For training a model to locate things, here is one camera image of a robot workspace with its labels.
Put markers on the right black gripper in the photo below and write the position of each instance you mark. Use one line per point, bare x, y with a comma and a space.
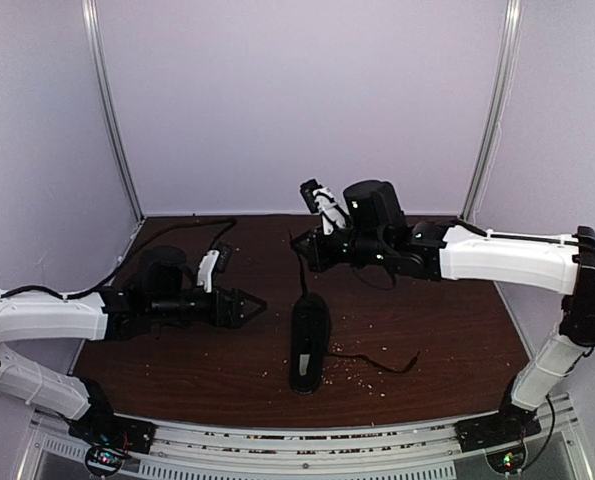
316, 257

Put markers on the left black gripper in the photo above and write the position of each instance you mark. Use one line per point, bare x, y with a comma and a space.
232, 318

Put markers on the black sneaker shoe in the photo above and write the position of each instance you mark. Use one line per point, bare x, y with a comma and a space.
310, 327

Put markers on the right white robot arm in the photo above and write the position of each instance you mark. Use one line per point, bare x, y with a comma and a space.
564, 264

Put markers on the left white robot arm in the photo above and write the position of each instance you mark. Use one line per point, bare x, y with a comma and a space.
34, 312

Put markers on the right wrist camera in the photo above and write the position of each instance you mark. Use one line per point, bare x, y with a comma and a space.
320, 200

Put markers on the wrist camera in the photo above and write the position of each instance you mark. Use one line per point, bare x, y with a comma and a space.
214, 262
320, 200

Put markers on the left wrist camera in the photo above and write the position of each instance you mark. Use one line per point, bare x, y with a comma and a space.
214, 262

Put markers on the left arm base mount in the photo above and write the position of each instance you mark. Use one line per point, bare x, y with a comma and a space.
112, 443

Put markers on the front aluminium rail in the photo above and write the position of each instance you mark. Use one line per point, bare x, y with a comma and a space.
417, 450

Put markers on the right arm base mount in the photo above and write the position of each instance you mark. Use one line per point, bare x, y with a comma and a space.
503, 441

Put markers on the right aluminium frame post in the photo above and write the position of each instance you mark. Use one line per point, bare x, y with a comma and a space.
501, 91

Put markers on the aluminium frame post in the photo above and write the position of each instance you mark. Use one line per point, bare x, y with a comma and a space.
501, 91
95, 42

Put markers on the left aluminium frame post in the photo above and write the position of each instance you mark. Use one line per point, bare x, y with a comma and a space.
95, 42

